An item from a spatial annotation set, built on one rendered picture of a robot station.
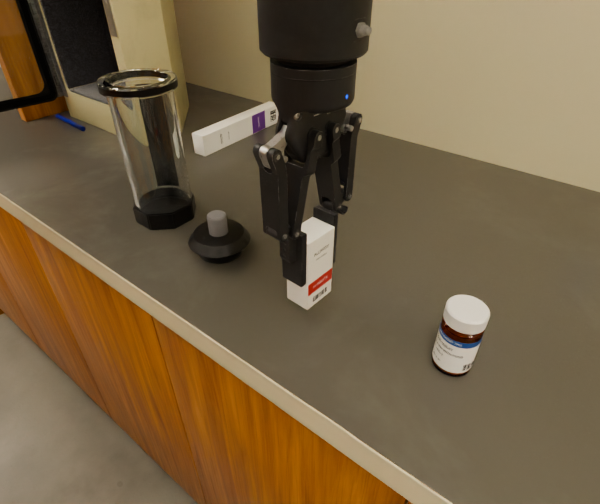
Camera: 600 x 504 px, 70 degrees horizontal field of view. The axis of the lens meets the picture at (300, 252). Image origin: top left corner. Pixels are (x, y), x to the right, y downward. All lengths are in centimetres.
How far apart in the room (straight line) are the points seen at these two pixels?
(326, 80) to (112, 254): 45
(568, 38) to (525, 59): 7
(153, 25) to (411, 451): 91
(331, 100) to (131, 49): 69
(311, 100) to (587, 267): 51
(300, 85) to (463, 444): 36
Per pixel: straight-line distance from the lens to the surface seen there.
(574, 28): 96
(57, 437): 173
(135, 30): 102
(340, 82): 38
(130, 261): 68
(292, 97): 38
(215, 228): 63
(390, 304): 58
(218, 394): 71
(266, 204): 41
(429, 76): 104
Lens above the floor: 133
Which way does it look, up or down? 37 degrees down
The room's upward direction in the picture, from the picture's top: straight up
